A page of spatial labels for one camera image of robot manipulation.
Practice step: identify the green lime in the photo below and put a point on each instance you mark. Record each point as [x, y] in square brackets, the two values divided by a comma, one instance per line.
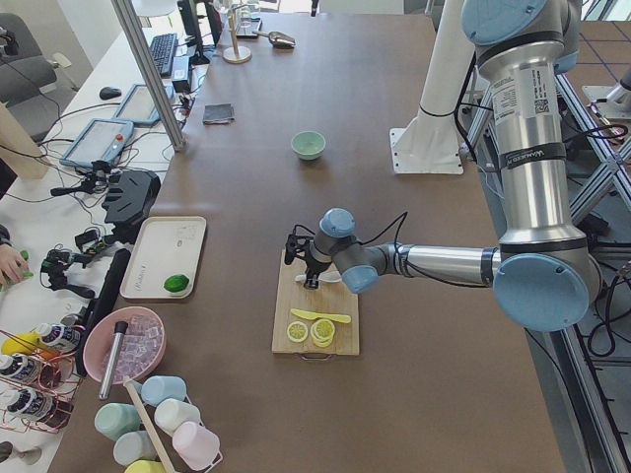
[177, 283]

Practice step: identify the wooden stand with base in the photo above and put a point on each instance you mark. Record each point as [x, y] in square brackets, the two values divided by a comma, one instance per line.
[234, 54]

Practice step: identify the near teach pendant tablet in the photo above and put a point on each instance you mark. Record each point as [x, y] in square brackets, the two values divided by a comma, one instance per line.
[101, 140]

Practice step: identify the white cup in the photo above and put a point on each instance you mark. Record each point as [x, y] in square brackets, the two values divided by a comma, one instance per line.
[170, 414]

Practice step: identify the black computer mouse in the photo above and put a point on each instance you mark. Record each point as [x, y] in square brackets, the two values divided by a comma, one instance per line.
[109, 93]

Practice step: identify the white ceramic spoon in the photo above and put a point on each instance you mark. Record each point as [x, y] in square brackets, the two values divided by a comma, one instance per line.
[326, 277]

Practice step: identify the light blue cup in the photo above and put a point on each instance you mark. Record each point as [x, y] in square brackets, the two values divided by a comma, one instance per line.
[159, 388]

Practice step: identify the yellow plastic knife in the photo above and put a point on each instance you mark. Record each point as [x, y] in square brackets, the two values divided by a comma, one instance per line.
[313, 315]

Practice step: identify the mint green cup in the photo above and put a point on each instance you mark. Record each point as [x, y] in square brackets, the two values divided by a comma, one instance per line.
[113, 420]

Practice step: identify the lower labelled bottle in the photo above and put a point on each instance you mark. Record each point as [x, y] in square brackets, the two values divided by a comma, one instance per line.
[27, 403]

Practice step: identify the labelled bottle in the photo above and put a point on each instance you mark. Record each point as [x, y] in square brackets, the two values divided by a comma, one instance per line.
[58, 337]
[27, 403]
[21, 368]

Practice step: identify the stacked lemon slices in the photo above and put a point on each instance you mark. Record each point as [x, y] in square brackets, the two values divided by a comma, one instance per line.
[322, 332]

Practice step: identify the grey folded cloth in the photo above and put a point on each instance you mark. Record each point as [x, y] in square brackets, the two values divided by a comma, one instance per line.
[220, 113]

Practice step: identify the metal scoop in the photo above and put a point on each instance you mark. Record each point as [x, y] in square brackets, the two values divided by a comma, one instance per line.
[278, 40]

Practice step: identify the light green bowl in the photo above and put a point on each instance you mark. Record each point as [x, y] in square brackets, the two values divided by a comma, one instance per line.
[308, 145]

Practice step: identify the pink bowl with ice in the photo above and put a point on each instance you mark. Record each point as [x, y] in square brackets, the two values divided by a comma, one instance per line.
[143, 345]

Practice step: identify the aluminium frame post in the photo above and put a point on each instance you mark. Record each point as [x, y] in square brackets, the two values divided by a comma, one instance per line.
[133, 31]

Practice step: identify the person's hand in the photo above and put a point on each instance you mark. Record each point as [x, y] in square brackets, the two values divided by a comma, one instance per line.
[13, 266]

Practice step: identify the teach pendant tablet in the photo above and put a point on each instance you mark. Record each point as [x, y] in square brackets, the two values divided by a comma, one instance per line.
[138, 107]
[101, 140]

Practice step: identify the yellow cup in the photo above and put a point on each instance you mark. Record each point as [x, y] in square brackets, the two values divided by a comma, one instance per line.
[145, 466]

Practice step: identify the middle labelled bottle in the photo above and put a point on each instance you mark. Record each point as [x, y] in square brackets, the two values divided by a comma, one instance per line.
[21, 368]

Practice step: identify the black keyboard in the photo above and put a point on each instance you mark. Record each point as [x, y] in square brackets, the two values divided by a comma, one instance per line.
[162, 49]

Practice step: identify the upper labelled bottle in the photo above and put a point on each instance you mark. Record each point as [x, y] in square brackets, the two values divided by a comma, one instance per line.
[58, 337]

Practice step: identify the black long bar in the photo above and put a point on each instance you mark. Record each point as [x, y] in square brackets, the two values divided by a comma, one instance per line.
[103, 305]

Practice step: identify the wooden stick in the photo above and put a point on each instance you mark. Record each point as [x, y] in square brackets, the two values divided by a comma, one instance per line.
[135, 397]

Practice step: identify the cream tray with bear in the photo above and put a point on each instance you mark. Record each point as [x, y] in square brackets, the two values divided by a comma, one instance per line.
[165, 246]

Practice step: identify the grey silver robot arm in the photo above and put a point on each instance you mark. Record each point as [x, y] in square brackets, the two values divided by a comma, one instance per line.
[541, 272]

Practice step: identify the copper wire bottle rack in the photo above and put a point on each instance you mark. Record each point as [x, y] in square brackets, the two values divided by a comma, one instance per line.
[58, 378]

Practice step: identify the far teach pendant tablet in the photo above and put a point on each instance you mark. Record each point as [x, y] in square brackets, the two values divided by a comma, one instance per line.
[138, 107]

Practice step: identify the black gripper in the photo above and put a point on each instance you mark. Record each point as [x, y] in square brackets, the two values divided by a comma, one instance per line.
[313, 266]

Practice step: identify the pale teal cup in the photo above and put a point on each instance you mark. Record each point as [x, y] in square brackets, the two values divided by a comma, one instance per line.
[133, 446]

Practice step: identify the bamboo cutting board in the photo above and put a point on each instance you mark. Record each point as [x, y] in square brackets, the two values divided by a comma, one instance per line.
[330, 301]

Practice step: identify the pink cup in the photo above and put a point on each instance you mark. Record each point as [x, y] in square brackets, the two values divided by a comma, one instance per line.
[197, 446]

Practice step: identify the single lemon slice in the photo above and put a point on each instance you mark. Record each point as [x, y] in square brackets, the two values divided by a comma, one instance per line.
[297, 332]

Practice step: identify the black monitor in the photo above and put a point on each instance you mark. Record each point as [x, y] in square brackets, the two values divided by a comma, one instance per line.
[196, 51]

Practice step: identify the yellow lemon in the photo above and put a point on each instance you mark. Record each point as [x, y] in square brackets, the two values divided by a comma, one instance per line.
[25, 344]

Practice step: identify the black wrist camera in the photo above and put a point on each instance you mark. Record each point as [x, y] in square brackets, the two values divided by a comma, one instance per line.
[297, 243]

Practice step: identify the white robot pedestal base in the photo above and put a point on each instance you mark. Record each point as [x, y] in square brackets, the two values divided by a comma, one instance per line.
[429, 143]

